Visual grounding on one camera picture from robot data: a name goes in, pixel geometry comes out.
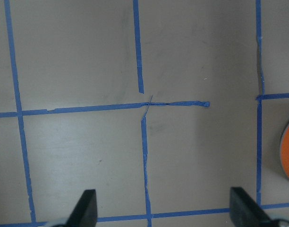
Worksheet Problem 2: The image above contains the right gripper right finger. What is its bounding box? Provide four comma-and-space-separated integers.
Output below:
230, 187, 289, 227

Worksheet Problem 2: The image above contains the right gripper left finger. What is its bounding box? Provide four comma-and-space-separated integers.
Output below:
46, 189, 98, 227

